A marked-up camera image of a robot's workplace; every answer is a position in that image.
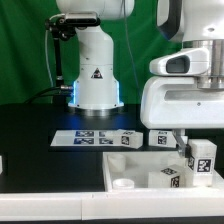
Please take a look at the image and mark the black cables at base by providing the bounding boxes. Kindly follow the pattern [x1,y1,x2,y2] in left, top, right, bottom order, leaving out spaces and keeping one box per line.
[23,84,75,105]

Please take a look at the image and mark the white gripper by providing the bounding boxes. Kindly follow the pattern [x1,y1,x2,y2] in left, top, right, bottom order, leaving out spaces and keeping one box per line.
[140,48,224,158]

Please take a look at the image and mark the black camera stand pole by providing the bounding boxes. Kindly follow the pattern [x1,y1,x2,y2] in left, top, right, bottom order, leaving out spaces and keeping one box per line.
[53,38,65,105]

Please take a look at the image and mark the white square tabletop tray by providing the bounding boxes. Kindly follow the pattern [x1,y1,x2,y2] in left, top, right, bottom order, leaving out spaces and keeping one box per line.
[102,151,224,191]

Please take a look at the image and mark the black camera on stand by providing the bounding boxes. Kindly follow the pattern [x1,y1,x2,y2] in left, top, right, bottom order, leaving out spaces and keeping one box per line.
[45,12,100,41]

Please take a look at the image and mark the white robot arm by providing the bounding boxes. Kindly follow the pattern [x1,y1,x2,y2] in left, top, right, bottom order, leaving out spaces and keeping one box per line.
[56,0,224,142]

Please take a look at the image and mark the white front fence rail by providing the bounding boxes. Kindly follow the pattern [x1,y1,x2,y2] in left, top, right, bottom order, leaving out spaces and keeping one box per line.
[0,188,224,221]

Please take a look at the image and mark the white marker sheet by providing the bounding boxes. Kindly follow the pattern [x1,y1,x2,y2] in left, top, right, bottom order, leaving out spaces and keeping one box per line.
[51,130,113,147]

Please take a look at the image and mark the white left fence block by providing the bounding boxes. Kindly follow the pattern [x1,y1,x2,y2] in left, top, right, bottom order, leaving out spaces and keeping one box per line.
[0,155,3,175]

